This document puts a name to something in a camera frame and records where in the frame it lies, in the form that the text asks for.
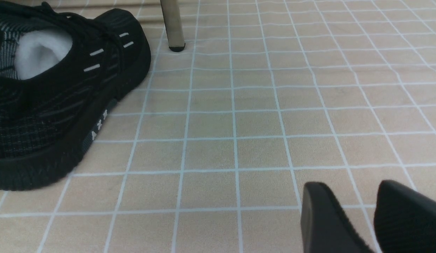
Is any black knit sneaker right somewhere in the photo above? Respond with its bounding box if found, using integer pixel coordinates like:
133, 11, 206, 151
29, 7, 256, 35
0, 0, 152, 191

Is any stainless steel shoe rack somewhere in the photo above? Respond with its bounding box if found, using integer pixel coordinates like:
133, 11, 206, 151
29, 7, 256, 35
160, 0, 186, 52

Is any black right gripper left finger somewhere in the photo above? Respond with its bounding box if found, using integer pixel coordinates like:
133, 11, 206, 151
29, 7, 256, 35
301, 182, 373, 253

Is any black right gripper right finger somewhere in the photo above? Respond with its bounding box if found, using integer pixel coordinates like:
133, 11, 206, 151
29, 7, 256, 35
374, 180, 436, 253

